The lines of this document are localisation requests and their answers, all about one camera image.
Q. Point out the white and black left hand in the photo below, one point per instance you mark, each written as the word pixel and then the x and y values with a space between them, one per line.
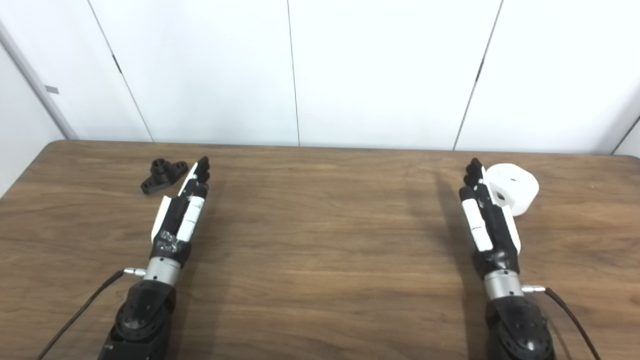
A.
pixel 175 220

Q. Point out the white and black right hand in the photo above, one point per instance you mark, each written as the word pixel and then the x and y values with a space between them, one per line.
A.
pixel 495 235

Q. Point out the black plastic holder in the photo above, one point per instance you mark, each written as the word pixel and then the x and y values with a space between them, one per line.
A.
pixel 161 176

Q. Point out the round white plastic piece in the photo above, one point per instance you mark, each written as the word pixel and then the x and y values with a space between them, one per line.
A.
pixel 520 192

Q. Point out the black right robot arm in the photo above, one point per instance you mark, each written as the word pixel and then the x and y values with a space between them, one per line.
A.
pixel 517 325

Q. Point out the small grey wall tag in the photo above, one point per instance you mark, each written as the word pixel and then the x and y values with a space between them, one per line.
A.
pixel 52 90

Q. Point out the grey wall trim strip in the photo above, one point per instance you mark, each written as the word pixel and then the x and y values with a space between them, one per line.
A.
pixel 35 82

